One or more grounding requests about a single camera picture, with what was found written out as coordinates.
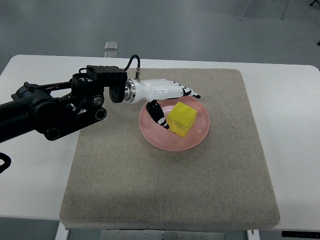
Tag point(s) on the pink plate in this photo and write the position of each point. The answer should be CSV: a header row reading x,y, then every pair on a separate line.
x,y
168,140

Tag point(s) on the white table frame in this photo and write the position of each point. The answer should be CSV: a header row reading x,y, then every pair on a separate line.
x,y
187,235

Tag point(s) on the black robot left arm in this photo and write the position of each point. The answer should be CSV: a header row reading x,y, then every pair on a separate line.
x,y
59,109

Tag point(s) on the metal floor outlet plate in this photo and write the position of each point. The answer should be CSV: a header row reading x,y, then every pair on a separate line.
x,y
110,49

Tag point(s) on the yellow foam block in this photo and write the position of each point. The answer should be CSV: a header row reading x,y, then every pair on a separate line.
x,y
181,118

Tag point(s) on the beige fabric mat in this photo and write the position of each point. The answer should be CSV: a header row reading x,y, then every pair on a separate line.
x,y
118,180

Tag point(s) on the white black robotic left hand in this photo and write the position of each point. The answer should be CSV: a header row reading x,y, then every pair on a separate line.
x,y
152,90

